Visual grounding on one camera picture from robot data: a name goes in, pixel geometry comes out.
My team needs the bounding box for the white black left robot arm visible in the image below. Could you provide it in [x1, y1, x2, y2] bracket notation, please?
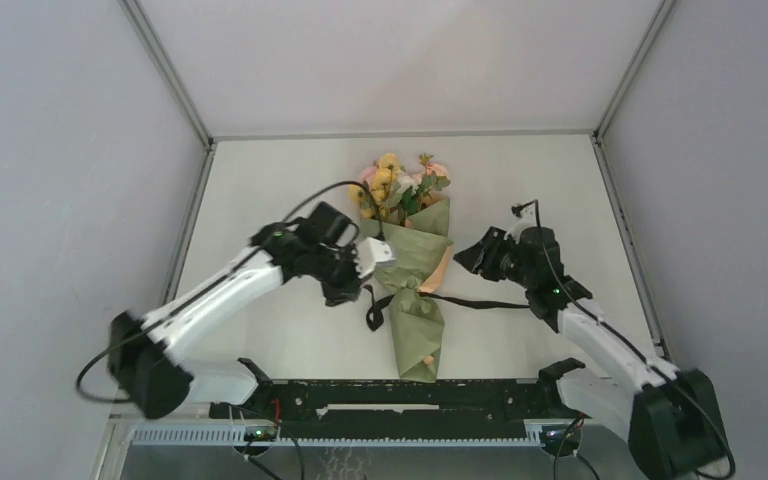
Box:
[101, 202, 392, 420]

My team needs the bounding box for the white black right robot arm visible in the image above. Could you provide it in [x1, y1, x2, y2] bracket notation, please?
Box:
[454, 225, 736, 479]

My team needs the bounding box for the orange wrapping paper sheet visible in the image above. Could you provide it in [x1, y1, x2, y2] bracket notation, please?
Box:
[366, 195, 453, 383]

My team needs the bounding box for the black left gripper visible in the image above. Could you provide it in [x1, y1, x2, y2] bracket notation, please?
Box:
[309, 243, 373, 305]

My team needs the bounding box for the black strap lanyard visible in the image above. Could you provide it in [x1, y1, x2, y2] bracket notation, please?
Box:
[364, 284, 531, 333]

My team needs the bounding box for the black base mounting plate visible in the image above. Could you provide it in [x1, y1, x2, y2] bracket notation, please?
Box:
[208, 379, 578, 442]

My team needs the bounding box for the peach white fake flower bunch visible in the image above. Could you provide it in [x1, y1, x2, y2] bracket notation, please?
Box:
[388, 153, 451, 222]

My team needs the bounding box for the aluminium front frame rail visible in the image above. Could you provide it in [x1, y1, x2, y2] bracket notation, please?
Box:
[108, 377, 712, 425]

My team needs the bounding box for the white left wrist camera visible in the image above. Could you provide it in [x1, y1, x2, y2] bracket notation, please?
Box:
[355, 238, 396, 281]

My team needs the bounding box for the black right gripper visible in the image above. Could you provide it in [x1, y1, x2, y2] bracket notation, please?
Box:
[451, 226, 535, 290]

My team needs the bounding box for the white cable duct strip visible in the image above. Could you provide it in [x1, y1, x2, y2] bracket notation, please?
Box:
[131, 425, 545, 447]

